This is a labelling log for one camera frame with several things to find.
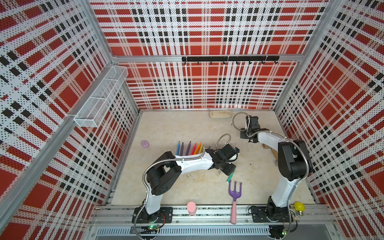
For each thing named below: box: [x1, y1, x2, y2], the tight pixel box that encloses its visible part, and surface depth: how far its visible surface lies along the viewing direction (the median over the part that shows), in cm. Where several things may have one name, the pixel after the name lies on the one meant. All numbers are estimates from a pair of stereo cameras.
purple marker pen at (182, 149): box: [179, 142, 184, 156], surface depth 100 cm
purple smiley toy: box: [141, 140, 150, 149], surface depth 101 cm
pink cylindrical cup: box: [187, 201, 197, 216], surface depth 70 cm
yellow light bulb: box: [294, 201, 306, 216], surface depth 76 cm
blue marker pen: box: [176, 140, 181, 156], surface depth 100 cm
